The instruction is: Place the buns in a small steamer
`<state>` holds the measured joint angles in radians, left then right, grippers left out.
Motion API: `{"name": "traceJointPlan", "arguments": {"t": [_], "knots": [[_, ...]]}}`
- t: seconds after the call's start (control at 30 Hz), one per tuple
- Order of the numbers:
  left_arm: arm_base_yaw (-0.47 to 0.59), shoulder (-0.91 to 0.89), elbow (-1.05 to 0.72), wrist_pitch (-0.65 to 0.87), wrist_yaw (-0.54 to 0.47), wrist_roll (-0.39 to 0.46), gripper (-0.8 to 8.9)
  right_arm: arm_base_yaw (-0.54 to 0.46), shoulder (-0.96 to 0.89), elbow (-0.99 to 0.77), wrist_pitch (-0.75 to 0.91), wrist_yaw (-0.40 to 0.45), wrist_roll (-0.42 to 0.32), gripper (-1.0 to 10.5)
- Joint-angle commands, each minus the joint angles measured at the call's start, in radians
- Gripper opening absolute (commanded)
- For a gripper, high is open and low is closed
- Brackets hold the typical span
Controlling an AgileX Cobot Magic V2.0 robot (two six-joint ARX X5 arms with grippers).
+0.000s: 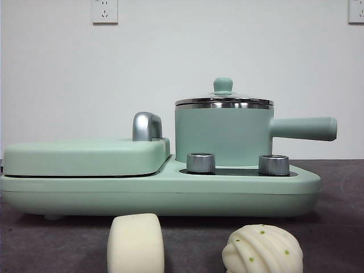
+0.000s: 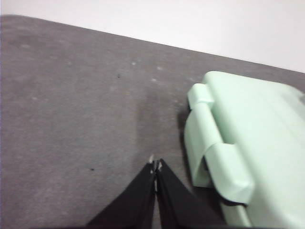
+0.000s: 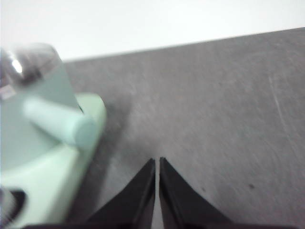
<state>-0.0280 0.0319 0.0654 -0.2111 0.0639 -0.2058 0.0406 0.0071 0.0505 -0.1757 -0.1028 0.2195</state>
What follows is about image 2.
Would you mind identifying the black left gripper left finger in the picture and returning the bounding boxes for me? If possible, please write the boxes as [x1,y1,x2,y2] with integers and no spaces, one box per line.
[86,155,158,227]

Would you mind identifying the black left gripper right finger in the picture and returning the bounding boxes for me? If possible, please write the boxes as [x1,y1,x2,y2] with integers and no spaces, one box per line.
[156,158,227,227]

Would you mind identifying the mint green breakfast machine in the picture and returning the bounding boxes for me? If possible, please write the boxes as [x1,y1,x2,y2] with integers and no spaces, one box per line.
[183,71,305,227]

